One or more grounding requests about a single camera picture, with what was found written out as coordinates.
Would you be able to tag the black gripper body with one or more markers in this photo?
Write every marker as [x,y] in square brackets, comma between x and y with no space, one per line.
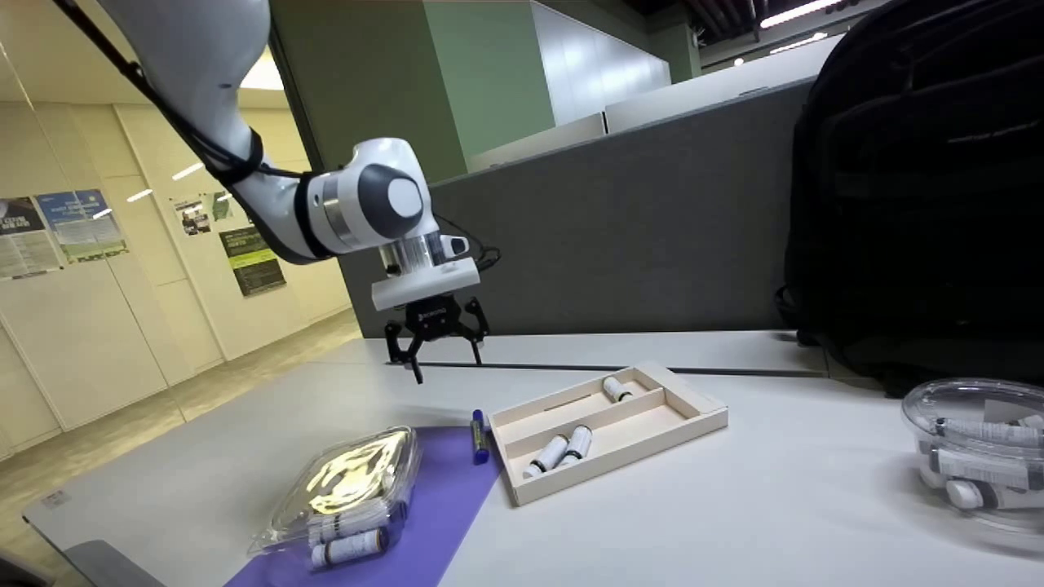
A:
[439,317]

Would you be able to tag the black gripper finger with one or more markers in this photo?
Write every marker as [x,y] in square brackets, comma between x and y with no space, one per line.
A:
[476,348]
[407,358]

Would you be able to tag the blue marker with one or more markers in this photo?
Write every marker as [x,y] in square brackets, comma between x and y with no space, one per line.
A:
[479,440]

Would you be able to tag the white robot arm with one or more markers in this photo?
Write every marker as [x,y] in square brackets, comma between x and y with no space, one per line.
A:
[190,59]

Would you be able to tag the white marker in tray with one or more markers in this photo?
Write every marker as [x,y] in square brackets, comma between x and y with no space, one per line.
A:
[545,461]

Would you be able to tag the purple mat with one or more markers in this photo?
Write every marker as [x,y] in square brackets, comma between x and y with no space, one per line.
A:
[449,495]

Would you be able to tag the marker in upper compartment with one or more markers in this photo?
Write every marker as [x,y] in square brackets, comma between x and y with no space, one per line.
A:
[616,390]

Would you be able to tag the grey marker in tray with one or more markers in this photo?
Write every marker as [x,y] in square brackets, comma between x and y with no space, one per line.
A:
[579,445]

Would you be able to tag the wooden compartment tray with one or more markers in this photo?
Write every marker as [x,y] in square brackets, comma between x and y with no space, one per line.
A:
[665,411]

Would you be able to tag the clear plastic container on mat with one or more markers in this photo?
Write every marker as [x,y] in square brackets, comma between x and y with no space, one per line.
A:
[352,503]

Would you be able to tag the grey desk partition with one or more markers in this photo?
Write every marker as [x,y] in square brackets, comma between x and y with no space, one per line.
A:
[669,217]

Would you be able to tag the black backpack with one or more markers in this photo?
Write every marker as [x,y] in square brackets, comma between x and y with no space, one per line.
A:
[919,194]

